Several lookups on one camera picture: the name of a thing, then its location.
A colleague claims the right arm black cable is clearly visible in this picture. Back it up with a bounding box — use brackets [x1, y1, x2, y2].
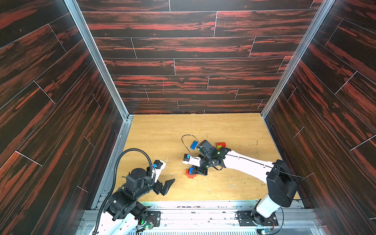
[181, 134, 312, 233]

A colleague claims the right aluminium corner post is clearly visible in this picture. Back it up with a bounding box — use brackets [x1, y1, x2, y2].
[261, 0, 335, 119]

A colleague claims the blue long lego far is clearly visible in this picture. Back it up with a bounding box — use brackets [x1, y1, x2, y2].
[190, 141, 199, 150]

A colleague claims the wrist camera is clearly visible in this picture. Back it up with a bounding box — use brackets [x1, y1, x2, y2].
[183, 154, 201, 166]
[152, 160, 166, 174]

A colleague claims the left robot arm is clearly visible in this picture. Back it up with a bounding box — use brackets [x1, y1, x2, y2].
[91, 167, 175, 235]

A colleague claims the aluminium front rail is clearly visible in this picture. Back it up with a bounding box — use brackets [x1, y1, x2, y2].
[77, 200, 326, 235]

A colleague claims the aluminium corner post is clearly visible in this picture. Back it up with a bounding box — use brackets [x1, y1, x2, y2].
[64, 0, 133, 121]
[261, 0, 335, 119]

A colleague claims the left aluminium corner post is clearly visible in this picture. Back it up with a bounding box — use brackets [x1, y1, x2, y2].
[64, 0, 133, 121]

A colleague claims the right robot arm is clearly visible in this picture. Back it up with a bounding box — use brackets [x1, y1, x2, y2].
[183, 140, 299, 225]

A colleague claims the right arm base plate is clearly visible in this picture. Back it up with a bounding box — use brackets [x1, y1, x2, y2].
[235, 211, 279, 227]

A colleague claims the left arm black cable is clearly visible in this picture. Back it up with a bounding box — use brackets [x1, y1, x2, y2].
[91, 148, 153, 235]

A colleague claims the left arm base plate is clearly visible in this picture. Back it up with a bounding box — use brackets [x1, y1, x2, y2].
[138, 211, 161, 230]

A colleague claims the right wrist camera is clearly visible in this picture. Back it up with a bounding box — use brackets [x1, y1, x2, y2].
[183, 154, 201, 166]

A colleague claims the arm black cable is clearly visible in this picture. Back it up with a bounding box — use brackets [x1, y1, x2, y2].
[181, 134, 312, 233]
[91, 148, 153, 235]

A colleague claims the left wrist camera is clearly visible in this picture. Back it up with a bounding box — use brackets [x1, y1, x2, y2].
[152, 160, 166, 174]

